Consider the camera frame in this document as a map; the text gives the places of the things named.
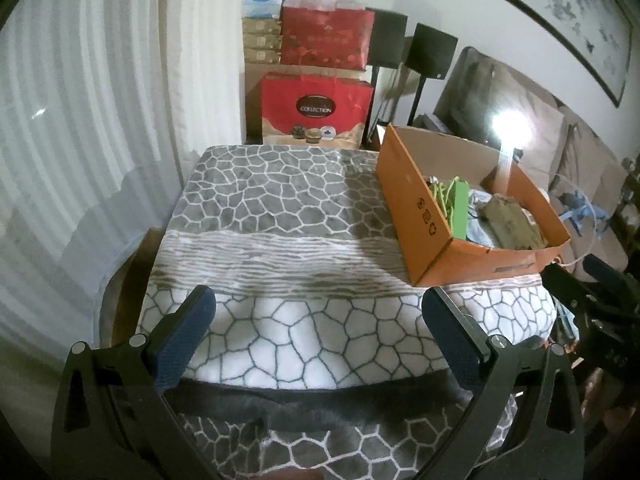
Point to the red gift box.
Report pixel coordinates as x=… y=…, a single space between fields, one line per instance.
x=327 y=37

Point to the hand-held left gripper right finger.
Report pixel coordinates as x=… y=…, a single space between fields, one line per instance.
x=450 y=342

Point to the black power station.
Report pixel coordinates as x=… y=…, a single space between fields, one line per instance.
x=510 y=130

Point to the red gift bag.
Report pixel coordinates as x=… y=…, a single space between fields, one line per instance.
x=315 y=107

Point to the brown sofa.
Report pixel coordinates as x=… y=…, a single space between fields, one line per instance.
x=465 y=95

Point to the gold flat box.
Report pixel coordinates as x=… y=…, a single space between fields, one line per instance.
x=263 y=56
x=262 y=42
x=262 y=26

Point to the framed ink painting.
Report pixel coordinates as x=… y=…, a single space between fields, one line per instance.
x=565 y=5

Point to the wooden table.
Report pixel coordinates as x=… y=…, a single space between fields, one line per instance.
x=135 y=280

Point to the white blue mask packet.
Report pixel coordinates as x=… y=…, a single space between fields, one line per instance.
x=477 y=232

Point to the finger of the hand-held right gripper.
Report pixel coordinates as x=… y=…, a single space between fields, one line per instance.
x=612 y=282
x=572 y=292

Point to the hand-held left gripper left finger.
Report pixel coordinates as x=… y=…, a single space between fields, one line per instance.
x=180 y=342

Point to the gold foil packet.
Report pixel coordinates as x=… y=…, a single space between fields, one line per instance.
x=515 y=220

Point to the grey white patterned blanket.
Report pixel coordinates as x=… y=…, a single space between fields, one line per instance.
x=280 y=240

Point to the cream curtain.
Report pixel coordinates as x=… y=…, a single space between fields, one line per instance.
x=205 y=70

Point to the beige sofa cushion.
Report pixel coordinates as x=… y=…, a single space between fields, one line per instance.
x=587 y=155
x=520 y=90

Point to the white sheer curtain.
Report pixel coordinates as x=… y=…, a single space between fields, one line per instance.
x=75 y=160

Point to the blue white tissue pack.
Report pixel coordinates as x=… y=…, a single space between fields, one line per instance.
x=262 y=5

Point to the green packet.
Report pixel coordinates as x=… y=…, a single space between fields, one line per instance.
x=459 y=212

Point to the black speaker stand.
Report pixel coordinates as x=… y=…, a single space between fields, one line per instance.
x=418 y=102
x=375 y=105

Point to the orange cardboard box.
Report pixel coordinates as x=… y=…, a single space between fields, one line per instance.
x=415 y=185

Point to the person's right hand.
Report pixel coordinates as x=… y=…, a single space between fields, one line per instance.
x=617 y=407

